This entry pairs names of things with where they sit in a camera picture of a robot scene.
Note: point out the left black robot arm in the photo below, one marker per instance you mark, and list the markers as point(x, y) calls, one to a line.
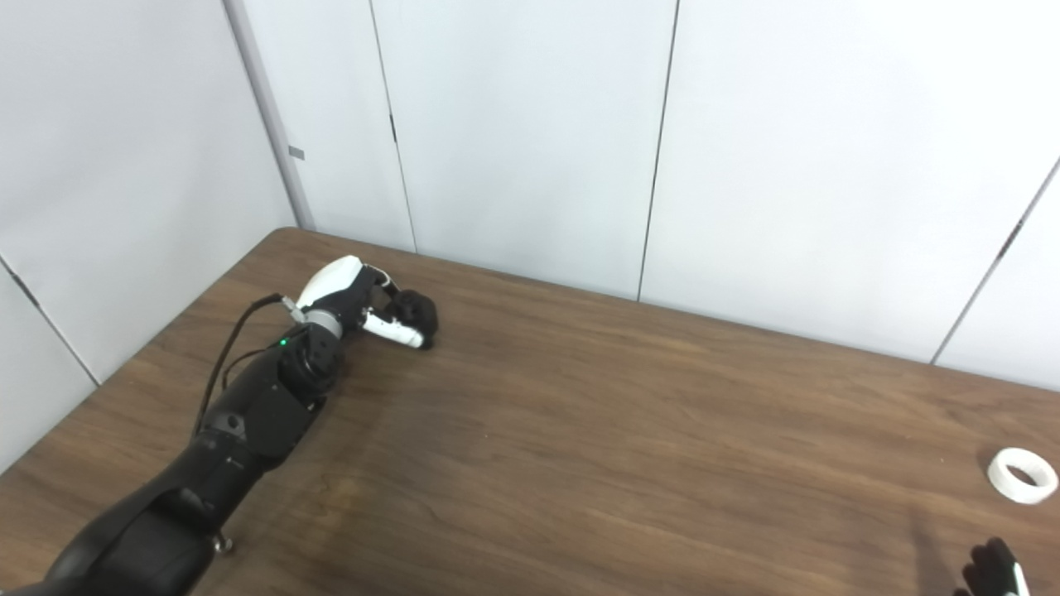
point(257, 414)

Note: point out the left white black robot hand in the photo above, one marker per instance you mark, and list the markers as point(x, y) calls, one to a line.
point(331, 285)

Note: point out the round black part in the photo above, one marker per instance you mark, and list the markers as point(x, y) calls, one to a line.
point(416, 310)

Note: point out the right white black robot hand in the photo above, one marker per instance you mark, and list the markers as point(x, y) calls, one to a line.
point(994, 575)

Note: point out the grey wall corner post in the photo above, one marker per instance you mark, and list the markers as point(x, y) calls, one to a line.
point(258, 83)

